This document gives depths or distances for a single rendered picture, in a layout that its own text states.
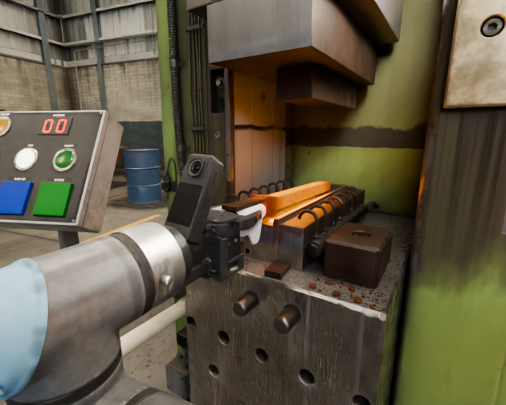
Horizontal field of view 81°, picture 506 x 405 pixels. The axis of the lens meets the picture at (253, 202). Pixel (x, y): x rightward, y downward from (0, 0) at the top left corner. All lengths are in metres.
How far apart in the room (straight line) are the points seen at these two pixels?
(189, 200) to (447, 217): 0.43
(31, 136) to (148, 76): 7.69
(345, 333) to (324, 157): 0.63
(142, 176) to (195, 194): 4.83
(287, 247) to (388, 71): 0.60
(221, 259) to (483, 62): 0.46
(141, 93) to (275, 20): 8.14
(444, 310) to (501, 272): 0.11
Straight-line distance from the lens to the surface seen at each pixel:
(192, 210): 0.36
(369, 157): 0.94
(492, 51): 0.57
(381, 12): 0.70
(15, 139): 0.91
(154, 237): 0.32
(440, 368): 0.72
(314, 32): 0.51
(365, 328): 0.46
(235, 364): 0.64
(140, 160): 5.17
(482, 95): 0.56
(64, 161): 0.79
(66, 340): 0.28
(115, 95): 9.23
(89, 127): 0.80
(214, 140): 0.77
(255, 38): 0.54
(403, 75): 0.94
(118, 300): 0.29
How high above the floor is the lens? 1.15
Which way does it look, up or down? 13 degrees down
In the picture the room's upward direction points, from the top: straight up
